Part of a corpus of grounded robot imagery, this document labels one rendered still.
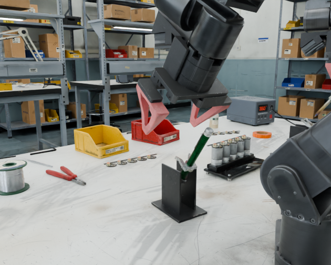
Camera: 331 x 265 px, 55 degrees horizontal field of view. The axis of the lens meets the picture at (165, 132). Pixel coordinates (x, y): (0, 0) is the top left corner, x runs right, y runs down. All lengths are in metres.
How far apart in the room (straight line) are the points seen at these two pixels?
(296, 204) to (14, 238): 0.38
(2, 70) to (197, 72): 2.43
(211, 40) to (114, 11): 2.92
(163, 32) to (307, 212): 0.31
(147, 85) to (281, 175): 0.22
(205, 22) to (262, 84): 5.67
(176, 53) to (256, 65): 5.70
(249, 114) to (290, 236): 0.88
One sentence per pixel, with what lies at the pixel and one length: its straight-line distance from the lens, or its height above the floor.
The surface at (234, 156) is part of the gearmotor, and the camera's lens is 0.75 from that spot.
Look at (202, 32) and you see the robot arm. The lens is 0.42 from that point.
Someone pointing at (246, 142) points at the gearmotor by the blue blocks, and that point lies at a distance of 0.79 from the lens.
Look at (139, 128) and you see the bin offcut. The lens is 0.98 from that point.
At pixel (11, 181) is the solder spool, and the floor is 0.77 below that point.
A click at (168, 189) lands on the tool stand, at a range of 0.54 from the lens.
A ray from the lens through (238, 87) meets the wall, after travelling 6.36.
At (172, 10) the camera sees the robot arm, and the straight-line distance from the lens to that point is 0.45.
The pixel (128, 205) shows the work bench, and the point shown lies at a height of 0.75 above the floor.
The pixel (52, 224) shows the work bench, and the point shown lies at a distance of 0.54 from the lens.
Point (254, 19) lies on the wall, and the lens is 6.25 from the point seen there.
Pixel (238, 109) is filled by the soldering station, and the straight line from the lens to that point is 1.29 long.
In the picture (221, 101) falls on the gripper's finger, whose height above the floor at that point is 0.93.
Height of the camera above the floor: 1.00
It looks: 13 degrees down
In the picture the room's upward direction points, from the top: straight up
